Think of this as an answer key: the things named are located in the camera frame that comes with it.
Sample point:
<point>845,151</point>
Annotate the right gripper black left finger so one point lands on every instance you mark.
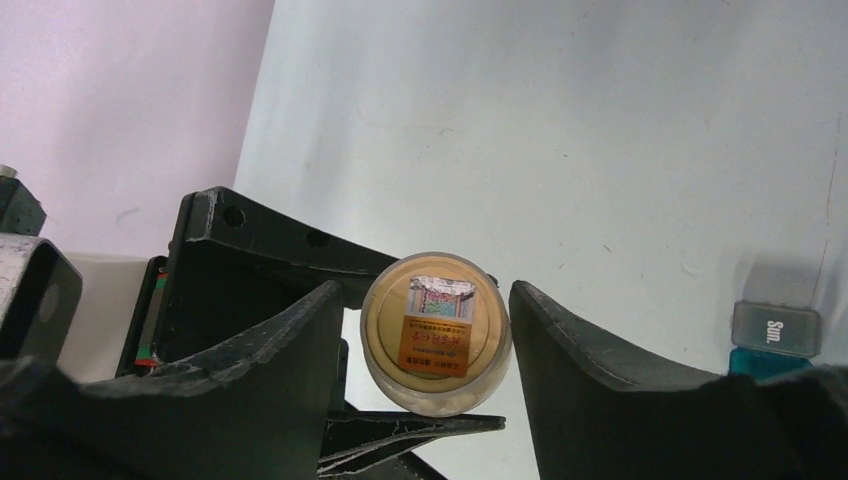
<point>252,407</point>

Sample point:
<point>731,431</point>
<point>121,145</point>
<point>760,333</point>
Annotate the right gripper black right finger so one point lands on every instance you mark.
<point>601,407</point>

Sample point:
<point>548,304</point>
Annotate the teal and clear pill box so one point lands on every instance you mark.
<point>772,340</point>

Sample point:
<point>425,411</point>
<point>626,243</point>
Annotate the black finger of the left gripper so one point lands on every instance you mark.
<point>233,263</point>
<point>379,445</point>

